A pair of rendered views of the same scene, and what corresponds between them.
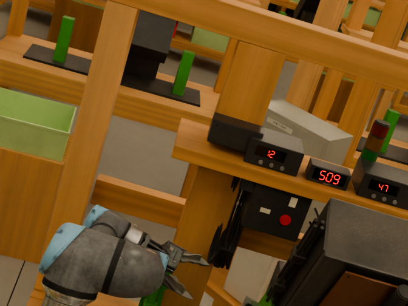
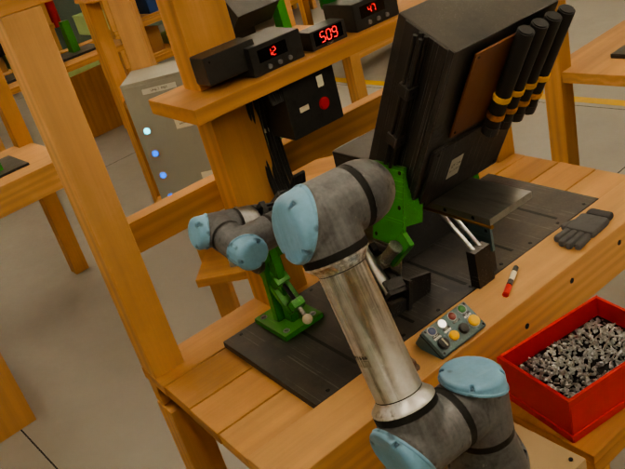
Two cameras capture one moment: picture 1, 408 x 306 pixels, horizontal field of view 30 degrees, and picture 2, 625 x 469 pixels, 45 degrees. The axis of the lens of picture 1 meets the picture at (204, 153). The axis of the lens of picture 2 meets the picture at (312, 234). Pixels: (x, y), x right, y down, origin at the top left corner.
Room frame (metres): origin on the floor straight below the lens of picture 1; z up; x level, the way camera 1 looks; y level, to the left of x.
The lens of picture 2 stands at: (0.39, 0.70, 2.02)
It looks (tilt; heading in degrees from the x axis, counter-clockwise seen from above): 27 degrees down; 333
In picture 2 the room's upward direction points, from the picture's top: 15 degrees counter-clockwise
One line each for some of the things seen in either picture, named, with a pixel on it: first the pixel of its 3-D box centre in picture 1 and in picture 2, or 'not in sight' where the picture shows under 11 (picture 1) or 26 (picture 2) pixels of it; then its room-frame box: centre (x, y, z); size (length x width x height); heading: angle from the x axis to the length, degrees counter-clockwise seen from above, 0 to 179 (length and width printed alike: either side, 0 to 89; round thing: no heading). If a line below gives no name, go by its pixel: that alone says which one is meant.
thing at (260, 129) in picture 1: (235, 133); (224, 61); (2.08, -0.07, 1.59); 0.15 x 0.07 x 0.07; 94
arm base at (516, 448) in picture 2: not in sight; (485, 446); (1.20, 0.05, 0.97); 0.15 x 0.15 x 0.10
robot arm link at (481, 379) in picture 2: not in sight; (472, 398); (1.21, 0.05, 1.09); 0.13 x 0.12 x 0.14; 92
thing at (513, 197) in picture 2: not in sight; (452, 194); (1.78, -0.46, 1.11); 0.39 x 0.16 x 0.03; 4
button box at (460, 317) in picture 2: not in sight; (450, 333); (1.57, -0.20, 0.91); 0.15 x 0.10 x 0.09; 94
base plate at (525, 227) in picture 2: not in sight; (419, 269); (1.88, -0.37, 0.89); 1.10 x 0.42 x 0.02; 94
